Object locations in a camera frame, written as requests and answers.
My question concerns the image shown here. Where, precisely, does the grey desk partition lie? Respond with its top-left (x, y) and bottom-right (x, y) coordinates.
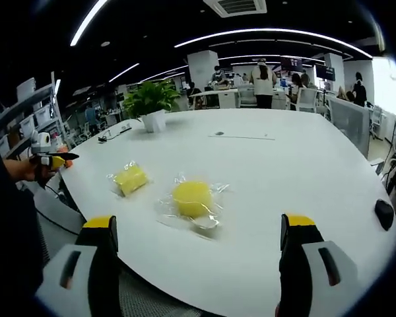
top-left (328, 98), bottom-right (372, 159)

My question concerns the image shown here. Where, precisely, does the long ceiling light strip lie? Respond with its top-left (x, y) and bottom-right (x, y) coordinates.
top-left (69, 0), bottom-right (109, 47)

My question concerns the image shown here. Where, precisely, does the green potted plant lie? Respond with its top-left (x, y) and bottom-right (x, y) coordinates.
top-left (121, 80), bottom-right (182, 133)

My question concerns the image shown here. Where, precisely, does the table cable cover plate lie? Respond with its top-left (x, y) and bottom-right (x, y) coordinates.
top-left (207, 130), bottom-right (276, 141)

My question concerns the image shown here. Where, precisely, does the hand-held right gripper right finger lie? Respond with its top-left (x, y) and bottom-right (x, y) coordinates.
top-left (277, 213), bottom-right (359, 317)

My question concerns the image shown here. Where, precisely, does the rectangular yellow silicone block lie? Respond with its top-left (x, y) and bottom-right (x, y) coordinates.
top-left (106, 160), bottom-right (154, 198)

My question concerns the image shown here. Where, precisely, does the black computer mouse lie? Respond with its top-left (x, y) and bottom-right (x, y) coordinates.
top-left (374, 198), bottom-right (395, 232)

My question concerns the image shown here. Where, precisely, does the person's left hand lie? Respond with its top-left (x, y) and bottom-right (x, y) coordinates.
top-left (5, 157), bottom-right (44, 182)

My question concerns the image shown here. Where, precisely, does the orange object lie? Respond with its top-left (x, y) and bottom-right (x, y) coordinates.
top-left (56, 147), bottom-right (74, 168)

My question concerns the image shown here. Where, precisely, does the wall screen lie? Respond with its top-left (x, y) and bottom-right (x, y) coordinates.
top-left (279, 55), bottom-right (304, 71)

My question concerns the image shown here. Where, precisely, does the curved ceiling light strip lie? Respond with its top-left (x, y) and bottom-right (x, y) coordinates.
top-left (174, 28), bottom-right (374, 59)

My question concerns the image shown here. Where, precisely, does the black cable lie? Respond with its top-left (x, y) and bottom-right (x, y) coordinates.
top-left (96, 126), bottom-right (133, 144)

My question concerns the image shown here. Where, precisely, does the metal storage shelf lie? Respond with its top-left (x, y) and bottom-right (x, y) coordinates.
top-left (0, 71), bottom-right (70, 159)

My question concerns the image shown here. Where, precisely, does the person's dark clothing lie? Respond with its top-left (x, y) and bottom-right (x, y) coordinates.
top-left (0, 105), bottom-right (50, 298)

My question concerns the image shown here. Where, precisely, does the white office chair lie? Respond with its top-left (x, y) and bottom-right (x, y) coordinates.
top-left (296, 87), bottom-right (319, 114)

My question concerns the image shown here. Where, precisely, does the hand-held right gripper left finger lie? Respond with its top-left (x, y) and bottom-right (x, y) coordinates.
top-left (35, 215), bottom-right (121, 317)

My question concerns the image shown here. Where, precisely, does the round yellow silicone block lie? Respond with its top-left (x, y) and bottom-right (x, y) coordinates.
top-left (156, 171), bottom-right (232, 237)

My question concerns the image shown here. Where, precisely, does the ceiling air vent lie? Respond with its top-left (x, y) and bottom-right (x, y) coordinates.
top-left (203, 0), bottom-right (268, 18)

